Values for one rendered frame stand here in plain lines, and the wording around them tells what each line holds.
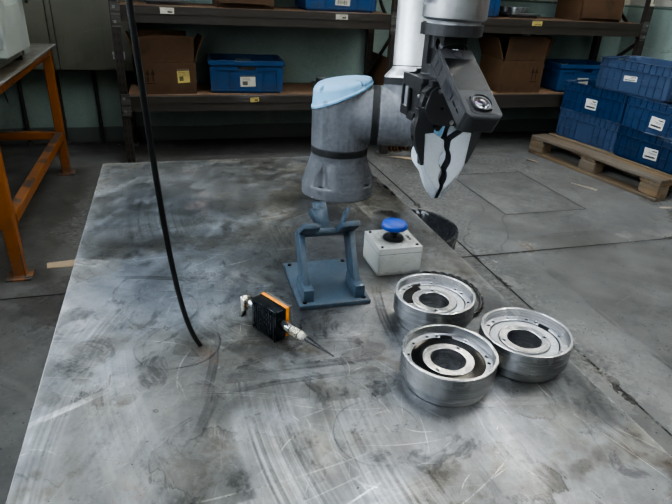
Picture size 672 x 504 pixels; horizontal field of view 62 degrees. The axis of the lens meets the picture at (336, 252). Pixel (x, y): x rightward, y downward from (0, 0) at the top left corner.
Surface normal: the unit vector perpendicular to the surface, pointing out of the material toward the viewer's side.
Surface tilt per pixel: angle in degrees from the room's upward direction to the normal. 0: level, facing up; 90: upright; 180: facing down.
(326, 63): 90
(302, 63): 90
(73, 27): 90
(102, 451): 0
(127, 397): 0
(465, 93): 31
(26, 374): 0
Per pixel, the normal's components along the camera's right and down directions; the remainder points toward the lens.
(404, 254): 0.28, 0.43
